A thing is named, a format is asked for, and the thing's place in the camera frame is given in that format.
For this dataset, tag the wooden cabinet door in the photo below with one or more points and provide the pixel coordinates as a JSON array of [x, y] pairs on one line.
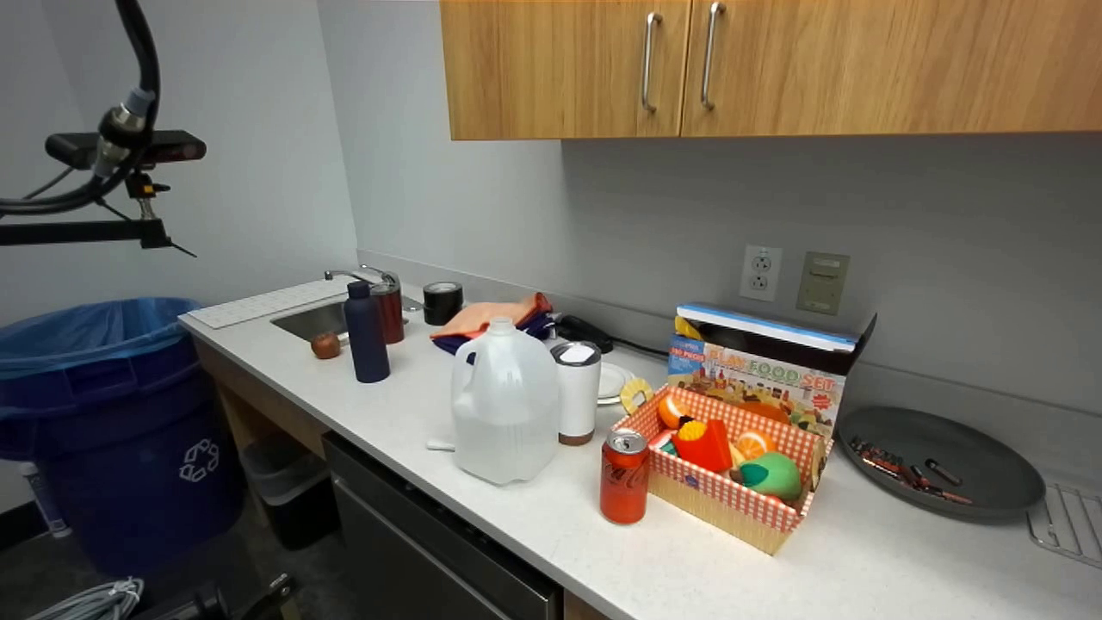
[[896, 69], [537, 69]]

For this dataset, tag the orange cloth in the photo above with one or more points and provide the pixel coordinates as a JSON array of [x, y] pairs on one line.
[[488, 315]]

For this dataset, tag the white tumbler black lid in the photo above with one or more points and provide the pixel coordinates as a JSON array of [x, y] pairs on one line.
[[578, 397]]

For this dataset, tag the translucent plastic milk jug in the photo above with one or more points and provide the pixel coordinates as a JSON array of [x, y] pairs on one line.
[[505, 413]]

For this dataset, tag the yellow tape roll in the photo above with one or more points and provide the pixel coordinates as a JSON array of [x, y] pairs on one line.
[[635, 397]]

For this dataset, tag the orange toy fruit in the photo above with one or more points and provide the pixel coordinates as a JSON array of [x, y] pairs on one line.
[[674, 410]]

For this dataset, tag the dark red bottle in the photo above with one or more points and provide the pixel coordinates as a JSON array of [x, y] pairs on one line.
[[390, 312]]

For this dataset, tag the small white tube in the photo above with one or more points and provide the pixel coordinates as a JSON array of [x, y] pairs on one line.
[[443, 443]]

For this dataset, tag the red soda can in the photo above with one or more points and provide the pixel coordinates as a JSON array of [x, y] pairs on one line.
[[624, 485]]

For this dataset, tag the dark blue bottle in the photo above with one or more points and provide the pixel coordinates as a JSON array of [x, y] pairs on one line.
[[365, 338]]

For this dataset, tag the red toy cup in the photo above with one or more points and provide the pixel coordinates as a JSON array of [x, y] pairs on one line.
[[703, 446]]

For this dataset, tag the silver faucet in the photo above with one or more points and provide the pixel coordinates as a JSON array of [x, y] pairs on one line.
[[349, 272]]

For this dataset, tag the colorful toy food box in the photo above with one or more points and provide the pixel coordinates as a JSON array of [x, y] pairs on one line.
[[759, 367]]

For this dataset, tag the small brown bowl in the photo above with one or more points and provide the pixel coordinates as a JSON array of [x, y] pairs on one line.
[[325, 345]]

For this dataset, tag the steel sink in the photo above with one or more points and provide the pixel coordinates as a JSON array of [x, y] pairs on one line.
[[311, 318]]

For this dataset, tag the red checkered cardboard tray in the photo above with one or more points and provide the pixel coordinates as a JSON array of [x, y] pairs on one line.
[[726, 505]]

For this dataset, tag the black dishwasher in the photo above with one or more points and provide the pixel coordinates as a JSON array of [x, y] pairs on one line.
[[435, 551]]

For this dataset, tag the black waste bin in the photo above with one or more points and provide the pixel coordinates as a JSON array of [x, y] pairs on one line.
[[293, 494]]

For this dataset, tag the dark round plate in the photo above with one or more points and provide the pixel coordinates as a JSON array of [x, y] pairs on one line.
[[933, 460]]

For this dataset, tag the blue recycling bin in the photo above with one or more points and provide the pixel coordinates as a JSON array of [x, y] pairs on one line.
[[106, 434]]

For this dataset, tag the clear plastic bag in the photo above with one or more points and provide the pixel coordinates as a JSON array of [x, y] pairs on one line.
[[92, 599]]

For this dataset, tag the white wall outlet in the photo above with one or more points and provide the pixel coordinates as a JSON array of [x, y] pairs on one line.
[[761, 272]]

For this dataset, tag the beige switch plate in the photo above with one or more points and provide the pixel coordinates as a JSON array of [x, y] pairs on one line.
[[821, 285]]

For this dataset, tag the black stereo camera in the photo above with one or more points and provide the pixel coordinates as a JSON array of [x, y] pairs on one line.
[[176, 147]]

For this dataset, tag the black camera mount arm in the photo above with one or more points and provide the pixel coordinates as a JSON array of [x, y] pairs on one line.
[[82, 232]]

